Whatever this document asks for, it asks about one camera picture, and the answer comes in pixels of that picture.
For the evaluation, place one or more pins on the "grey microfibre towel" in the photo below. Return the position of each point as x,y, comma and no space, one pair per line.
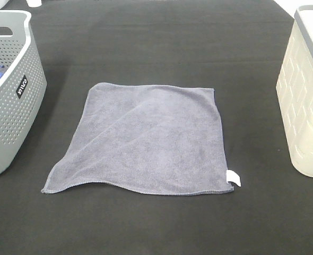
150,139

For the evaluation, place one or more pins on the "black table mat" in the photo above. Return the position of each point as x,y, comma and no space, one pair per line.
235,47

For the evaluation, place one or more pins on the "grey perforated laundry basket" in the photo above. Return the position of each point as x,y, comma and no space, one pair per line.
22,86

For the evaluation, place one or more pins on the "white translucent storage bin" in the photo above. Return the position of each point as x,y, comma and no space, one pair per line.
295,91

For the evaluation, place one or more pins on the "white cylinder object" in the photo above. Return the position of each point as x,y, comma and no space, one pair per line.
34,3

